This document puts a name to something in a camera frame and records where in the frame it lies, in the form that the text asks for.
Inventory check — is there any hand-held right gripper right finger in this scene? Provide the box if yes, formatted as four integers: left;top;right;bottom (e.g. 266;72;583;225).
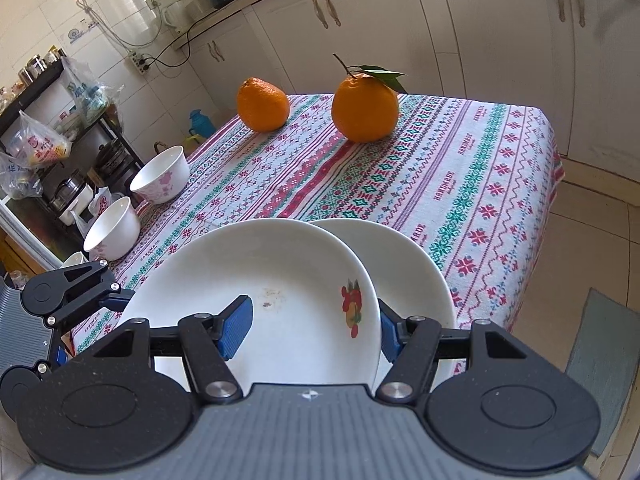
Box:
376;298;531;407

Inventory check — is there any white red plastic bag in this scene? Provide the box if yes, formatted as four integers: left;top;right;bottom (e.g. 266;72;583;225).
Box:
75;187;118;241

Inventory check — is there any grey floor mat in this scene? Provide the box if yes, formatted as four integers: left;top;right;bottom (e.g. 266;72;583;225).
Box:
565;287;640;456

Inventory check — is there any striped patterned tablecloth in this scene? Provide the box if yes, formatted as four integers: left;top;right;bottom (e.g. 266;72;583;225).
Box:
70;92;566;386

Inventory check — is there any clear bag with yellow snacks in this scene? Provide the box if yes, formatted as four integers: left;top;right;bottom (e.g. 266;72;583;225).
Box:
7;110;71;168

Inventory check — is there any blue thermos jug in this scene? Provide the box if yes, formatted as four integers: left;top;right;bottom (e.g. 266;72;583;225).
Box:
189;109;217;137

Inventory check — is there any clear bag with blue items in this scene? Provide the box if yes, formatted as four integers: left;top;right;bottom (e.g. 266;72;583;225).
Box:
60;57;108;126

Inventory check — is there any black power cable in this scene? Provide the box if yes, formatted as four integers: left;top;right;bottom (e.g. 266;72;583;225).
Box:
145;7;211;68

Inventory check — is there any orange with bumpy top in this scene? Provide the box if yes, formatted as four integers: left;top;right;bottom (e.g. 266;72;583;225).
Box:
236;77;291;133

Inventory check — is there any black metal shelf rack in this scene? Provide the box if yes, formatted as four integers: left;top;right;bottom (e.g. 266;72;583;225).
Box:
0;55;146;201

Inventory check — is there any stained white fruit-print plate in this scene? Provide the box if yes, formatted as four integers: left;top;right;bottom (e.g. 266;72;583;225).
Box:
119;217;381;396

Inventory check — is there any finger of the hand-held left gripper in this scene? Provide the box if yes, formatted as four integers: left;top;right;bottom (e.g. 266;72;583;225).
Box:
51;330;69;367
37;259;136;332

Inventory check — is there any white electric kettle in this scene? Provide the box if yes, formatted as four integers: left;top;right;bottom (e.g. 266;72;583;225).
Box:
162;0;185;36

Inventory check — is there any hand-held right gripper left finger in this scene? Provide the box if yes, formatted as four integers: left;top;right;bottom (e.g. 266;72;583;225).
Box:
90;295;254;407

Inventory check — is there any clear plastic bag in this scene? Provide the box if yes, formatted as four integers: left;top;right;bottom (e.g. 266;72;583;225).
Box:
0;152;43;198

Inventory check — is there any metal pot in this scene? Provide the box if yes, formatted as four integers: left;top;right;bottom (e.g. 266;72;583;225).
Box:
95;142;131;171

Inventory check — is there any orange with green leaf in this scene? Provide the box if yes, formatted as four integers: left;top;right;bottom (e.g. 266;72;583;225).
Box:
331;53;408;143

